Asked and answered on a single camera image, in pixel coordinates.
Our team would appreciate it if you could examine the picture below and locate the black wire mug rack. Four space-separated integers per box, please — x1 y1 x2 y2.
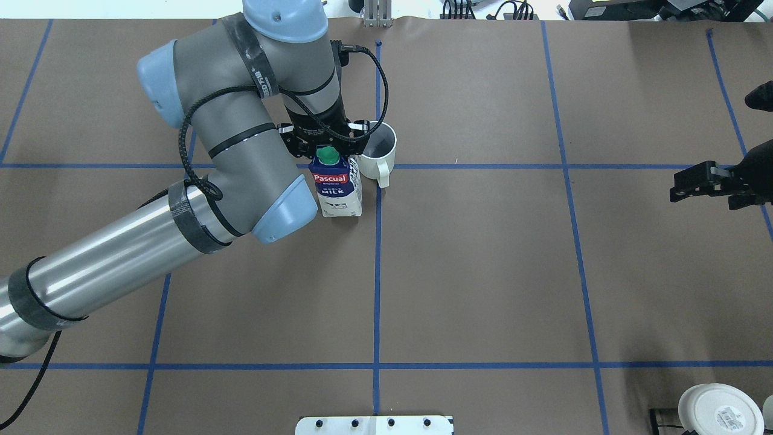
649 405 771 434

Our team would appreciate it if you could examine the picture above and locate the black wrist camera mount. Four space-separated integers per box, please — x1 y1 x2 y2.
743 80 773 112

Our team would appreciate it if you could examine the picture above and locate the blue white milk carton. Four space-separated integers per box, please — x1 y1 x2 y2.
309 146 364 218

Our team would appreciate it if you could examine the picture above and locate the white pedestal column base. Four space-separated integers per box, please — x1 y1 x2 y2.
295 415 455 434

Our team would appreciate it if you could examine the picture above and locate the aluminium frame post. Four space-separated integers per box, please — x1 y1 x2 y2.
360 0 394 28

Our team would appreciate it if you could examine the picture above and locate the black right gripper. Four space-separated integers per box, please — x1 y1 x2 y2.
669 140 772 210

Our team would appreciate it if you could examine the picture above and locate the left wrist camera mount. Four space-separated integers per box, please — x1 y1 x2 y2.
330 40 354 68

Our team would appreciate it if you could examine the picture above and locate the white mug with grey inside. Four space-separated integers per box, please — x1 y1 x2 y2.
356 122 397 189

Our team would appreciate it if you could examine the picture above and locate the white mug far in rack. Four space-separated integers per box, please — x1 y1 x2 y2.
678 383 765 434

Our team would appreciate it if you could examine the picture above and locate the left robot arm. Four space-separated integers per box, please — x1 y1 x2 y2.
1 1 377 364

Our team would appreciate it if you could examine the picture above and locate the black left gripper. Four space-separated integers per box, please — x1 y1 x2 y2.
277 103 370 159

